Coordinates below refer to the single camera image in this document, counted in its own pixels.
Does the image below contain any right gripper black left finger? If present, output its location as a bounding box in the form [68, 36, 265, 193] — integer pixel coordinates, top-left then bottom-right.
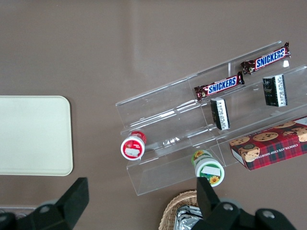
[14, 177, 90, 230]

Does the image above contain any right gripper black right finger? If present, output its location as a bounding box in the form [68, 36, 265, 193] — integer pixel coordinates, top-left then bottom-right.
[191, 177, 256, 230]

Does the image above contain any light wicker basket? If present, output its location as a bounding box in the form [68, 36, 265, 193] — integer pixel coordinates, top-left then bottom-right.
[159, 189, 204, 230]

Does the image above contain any cream plastic tray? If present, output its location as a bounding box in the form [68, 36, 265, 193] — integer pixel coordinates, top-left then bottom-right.
[0, 95, 74, 177]

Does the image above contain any aluminium foil container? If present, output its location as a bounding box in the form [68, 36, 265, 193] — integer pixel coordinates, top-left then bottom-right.
[176, 205, 204, 230]

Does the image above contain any green sunflower lid cup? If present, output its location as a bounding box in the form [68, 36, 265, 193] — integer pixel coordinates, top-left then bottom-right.
[191, 149, 225, 187]

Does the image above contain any red lid cup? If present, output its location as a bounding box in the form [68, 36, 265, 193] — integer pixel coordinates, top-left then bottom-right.
[120, 130, 147, 161]

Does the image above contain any red tartan cookie box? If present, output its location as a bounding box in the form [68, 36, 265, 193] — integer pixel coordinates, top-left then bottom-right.
[229, 116, 307, 171]

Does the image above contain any small black box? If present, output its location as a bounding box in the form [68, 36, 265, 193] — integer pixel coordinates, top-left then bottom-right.
[210, 97, 231, 131]
[262, 74, 288, 107]

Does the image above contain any clear acrylic stepped display stand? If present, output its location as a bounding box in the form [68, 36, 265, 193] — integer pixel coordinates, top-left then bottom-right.
[115, 40, 307, 197]

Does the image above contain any Snickers chocolate bar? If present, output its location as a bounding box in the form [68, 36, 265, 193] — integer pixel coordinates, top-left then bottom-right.
[240, 42, 292, 76]
[193, 71, 246, 101]

